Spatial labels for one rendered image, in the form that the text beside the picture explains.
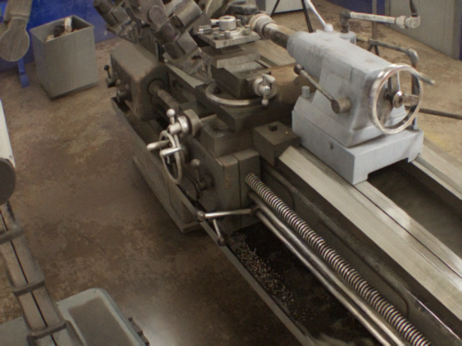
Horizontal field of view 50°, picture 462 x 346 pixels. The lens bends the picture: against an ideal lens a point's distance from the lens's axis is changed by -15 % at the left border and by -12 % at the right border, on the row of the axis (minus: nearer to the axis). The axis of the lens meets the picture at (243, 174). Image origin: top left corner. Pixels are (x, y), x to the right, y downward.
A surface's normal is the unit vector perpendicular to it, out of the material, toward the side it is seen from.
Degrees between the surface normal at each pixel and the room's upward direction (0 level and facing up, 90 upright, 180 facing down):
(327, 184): 36
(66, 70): 90
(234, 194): 90
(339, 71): 82
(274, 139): 0
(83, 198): 0
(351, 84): 76
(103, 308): 0
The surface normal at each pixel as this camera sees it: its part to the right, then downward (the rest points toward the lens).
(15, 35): 0.57, 0.43
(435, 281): -0.55, -0.51
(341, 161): -0.88, 0.29
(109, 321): -0.04, -0.84
